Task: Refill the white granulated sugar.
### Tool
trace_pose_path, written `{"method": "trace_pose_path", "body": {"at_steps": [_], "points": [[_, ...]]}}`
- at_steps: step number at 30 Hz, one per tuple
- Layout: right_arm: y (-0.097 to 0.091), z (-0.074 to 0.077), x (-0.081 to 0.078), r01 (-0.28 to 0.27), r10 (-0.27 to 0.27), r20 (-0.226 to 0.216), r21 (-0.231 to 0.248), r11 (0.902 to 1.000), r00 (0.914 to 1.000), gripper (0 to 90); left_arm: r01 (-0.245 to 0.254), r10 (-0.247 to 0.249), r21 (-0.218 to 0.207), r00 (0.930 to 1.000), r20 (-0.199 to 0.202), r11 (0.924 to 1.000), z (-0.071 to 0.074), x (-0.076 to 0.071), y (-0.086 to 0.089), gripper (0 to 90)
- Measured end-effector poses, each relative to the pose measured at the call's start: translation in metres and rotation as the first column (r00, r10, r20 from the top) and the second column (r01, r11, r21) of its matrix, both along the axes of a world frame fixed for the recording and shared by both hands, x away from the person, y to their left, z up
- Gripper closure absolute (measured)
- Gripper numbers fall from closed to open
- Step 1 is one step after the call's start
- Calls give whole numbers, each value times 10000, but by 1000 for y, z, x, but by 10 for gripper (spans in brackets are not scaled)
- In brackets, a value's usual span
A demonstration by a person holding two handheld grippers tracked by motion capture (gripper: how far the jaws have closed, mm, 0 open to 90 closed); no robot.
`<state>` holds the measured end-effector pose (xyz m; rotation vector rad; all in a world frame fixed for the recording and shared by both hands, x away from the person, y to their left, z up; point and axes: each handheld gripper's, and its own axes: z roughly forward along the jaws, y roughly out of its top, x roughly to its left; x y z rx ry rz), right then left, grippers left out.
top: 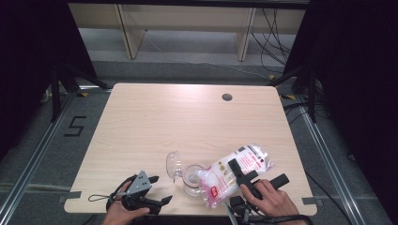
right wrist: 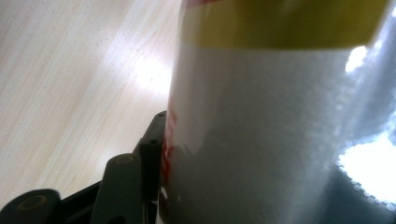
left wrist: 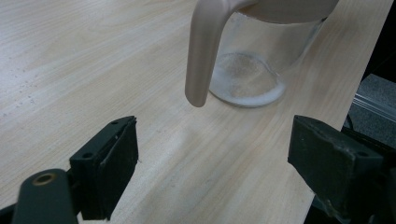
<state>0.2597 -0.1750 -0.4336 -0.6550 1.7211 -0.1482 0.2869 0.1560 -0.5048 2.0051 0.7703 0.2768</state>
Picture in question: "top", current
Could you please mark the dark curtain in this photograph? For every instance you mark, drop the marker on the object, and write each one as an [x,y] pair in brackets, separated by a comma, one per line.
[25,62]
[359,78]

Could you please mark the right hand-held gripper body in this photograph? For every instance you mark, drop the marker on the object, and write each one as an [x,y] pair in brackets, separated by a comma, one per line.
[280,181]

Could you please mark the person's left hand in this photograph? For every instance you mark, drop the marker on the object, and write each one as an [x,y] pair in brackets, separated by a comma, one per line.
[119,217]

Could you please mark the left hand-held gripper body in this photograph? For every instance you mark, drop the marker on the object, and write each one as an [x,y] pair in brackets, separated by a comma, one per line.
[140,184]

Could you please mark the clear glass jar with lid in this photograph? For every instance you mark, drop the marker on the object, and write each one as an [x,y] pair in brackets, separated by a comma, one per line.
[189,175]

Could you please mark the black metal stand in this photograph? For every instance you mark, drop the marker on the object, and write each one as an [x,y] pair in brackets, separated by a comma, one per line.
[55,93]
[311,93]

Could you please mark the red and white sugar bag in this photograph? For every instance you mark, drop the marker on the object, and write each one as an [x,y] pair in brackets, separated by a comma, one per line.
[219,175]

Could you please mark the person's right hand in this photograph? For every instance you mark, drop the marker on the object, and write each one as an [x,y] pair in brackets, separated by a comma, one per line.
[273,203]

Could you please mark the grey tape strip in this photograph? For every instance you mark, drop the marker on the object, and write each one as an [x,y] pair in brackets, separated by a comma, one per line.
[73,195]
[309,201]

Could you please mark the beige wooden shelf unit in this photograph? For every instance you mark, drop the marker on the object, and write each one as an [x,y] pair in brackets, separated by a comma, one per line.
[187,17]

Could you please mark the metal floor rail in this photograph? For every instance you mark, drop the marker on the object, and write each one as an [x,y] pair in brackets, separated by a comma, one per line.
[36,156]
[327,156]

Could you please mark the yellow black tape piece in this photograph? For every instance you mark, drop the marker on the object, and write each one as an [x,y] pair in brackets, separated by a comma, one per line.
[271,77]
[288,97]
[82,94]

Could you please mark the black top frame bar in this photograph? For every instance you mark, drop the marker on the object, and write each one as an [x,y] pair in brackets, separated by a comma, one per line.
[187,2]

